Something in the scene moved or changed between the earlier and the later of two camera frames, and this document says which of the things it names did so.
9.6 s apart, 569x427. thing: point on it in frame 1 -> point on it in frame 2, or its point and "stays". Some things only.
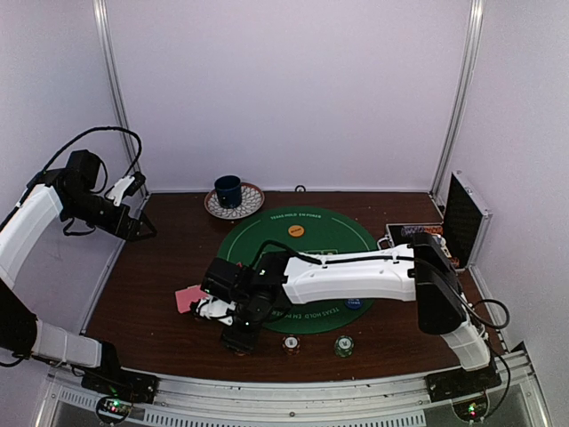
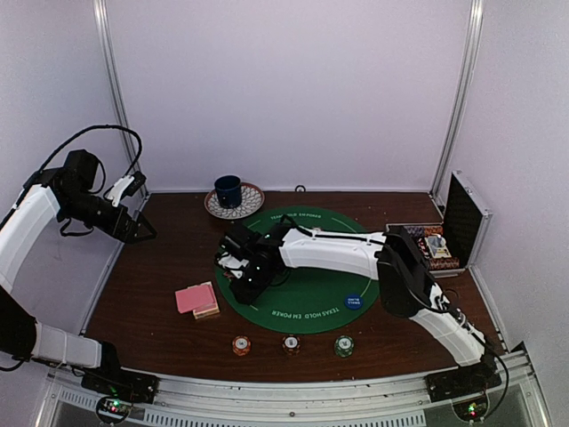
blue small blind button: (354, 303) stays
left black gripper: (127, 231) stays
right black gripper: (236, 341) -> (248, 293)
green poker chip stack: (343, 346) stays
